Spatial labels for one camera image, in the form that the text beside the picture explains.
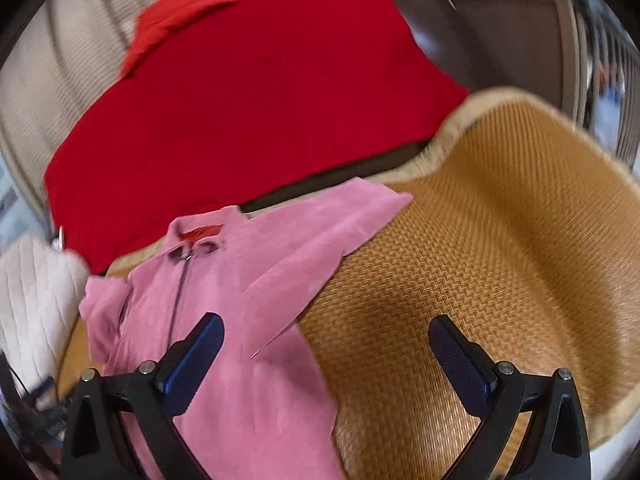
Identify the red pillow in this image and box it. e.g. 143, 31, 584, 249
119, 0, 236, 78

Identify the beige dotted curtain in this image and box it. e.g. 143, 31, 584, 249
0, 0, 476, 221

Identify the small white patterned cloth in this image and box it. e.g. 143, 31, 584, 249
51, 226, 65, 252

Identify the woven yellow sofa mat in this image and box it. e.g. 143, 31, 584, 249
55, 86, 640, 480

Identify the pink zip jacket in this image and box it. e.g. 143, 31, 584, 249
79, 179, 411, 479

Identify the white quilted cushion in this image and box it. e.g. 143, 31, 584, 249
0, 233, 90, 390

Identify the brown wooden cabinet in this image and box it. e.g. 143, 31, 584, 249
396, 0, 580, 119

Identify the red blanket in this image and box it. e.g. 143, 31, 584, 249
44, 0, 468, 274

